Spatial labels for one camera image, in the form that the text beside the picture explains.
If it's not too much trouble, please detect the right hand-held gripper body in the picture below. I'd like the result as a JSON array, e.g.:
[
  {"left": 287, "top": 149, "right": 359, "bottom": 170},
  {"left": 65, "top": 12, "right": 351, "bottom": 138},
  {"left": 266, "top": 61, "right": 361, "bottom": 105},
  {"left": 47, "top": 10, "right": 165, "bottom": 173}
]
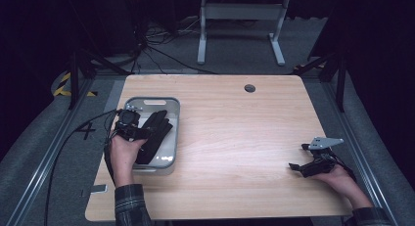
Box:
[{"left": 301, "top": 136, "right": 346, "bottom": 179}]

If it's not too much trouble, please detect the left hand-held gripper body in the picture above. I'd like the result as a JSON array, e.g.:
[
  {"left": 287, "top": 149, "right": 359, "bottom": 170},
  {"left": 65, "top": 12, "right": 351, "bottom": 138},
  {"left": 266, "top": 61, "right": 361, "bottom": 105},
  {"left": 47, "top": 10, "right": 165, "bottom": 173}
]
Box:
[{"left": 114, "top": 103, "right": 146, "bottom": 143}]

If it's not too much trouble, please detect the black cloth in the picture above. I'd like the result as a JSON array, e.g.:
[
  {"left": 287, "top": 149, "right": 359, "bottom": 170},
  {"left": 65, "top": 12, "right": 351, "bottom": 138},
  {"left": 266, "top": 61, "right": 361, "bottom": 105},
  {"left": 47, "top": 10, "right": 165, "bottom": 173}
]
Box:
[{"left": 134, "top": 110, "right": 174, "bottom": 165}]

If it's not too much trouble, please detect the grey plastic bin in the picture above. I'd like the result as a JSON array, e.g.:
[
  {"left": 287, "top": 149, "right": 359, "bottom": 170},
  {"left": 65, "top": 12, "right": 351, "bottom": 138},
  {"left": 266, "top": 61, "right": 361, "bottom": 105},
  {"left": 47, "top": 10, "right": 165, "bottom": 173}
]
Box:
[{"left": 121, "top": 96, "right": 182, "bottom": 177}]

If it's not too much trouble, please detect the person's right hand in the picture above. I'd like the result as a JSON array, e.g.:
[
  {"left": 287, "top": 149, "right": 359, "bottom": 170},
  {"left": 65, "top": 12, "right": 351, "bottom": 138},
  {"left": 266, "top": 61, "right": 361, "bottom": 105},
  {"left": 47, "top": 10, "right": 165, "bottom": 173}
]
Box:
[{"left": 311, "top": 162, "right": 358, "bottom": 196}]

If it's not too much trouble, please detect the person's left hand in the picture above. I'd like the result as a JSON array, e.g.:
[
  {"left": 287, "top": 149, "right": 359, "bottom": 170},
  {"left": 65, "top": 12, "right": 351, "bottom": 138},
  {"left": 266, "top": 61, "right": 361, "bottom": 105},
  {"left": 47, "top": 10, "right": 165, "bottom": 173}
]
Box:
[{"left": 108, "top": 129, "right": 149, "bottom": 180}]

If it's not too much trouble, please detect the black metal stand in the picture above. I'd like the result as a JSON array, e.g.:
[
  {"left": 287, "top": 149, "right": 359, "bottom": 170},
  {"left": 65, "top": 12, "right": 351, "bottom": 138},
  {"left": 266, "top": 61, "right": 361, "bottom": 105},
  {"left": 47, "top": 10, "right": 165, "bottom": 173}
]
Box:
[
  {"left": 293, "top": 49, "right": 347, "bottom": 113},
  {"left": 68, "top": 49, "right": 132, "bottom": 112}
]

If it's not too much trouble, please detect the yellow black hazard tape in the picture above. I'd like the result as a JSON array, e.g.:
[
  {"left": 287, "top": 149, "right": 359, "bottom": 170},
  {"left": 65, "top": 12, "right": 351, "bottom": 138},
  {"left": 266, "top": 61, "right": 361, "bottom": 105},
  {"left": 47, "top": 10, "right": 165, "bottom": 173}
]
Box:
[{"left": 52, "top": 71, "right": 99, "bottom": 98}]

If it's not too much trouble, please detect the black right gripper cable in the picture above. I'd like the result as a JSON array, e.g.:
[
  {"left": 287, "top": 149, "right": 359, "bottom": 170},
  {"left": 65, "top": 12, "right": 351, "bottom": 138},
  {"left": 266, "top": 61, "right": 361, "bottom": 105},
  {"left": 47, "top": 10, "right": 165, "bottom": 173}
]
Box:
[{"left": 327, "top": 150, "right": 358, "bottom": 184}]

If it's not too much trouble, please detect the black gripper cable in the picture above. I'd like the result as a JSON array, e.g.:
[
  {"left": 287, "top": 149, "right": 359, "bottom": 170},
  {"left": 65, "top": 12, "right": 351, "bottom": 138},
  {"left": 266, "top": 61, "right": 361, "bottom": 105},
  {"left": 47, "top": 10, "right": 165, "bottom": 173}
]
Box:
[
  {"left": 43, "top": 108, "right": 120, "bottom": 226},
  {"left": 327, "top": 150, "right": 358, "bottom": 184}
]

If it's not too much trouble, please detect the metal floor rail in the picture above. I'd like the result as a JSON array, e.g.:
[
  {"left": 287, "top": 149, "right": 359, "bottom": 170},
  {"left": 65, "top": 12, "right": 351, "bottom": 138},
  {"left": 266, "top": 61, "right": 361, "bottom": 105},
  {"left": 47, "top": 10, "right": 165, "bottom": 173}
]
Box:
[
  {"left": 321, "top": 81, "right": 399, "bottom": 226},
  {"left": 5, "top": 76, "right": 96, "bottom": 226}
]

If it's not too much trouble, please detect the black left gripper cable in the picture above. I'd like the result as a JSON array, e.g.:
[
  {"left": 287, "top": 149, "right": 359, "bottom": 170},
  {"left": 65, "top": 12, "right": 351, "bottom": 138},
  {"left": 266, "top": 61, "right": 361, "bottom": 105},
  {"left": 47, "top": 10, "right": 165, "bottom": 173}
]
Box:
[{"left": 43, "top": 108, "right": 120, "bottom": 226}]

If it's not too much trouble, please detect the bundle of floor cables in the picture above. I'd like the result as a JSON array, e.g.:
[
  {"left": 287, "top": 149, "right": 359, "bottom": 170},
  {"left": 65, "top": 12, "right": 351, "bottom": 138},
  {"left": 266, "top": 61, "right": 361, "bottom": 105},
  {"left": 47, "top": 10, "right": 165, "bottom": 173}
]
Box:
[{"left": 129, "top": 16, "right": 217, "bottom": 75}]

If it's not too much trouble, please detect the white metal desk frame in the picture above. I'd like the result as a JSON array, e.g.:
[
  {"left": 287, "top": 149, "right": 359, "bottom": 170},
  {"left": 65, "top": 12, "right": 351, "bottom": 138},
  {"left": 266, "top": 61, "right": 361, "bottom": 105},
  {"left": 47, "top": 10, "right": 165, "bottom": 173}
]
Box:
[{"left": 196, "top": 0, "right": 291, "bottom": 68}]

